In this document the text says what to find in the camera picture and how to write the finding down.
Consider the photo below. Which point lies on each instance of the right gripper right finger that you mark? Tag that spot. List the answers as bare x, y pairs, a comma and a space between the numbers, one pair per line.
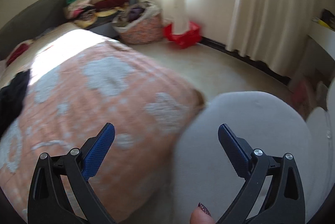
272, 191

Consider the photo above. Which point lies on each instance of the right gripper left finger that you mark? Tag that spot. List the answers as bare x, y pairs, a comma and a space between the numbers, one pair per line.
48, 201

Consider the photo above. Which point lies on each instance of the black long-sleeve shirt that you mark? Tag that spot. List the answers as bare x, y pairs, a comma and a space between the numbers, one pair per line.
12, 97

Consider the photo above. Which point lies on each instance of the pile of folded clothes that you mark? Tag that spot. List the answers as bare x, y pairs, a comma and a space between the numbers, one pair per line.
88, 14

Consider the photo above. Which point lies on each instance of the laundry basket with clothes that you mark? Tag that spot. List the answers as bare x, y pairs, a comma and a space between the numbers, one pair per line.
139, 24

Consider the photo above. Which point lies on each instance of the thumb with painted nail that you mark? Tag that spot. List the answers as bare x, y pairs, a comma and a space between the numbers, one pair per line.
201, 215

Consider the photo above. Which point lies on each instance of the grey trouser leg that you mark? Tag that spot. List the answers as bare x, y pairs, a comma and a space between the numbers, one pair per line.
202, 171

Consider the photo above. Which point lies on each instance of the orange plaid bed quilt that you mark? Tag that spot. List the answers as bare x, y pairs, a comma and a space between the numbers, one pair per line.
79, 82

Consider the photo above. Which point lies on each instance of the red pillow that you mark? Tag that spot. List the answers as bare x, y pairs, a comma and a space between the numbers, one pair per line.
18, 50

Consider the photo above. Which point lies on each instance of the dark green headboard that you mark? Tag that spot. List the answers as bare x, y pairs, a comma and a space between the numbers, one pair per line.
31, 22

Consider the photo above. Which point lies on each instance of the red plastic box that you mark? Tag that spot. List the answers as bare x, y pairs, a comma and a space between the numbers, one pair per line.
185, 40

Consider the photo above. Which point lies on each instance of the cream window curtain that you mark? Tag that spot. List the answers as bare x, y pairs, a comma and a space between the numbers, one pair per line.
271, 31

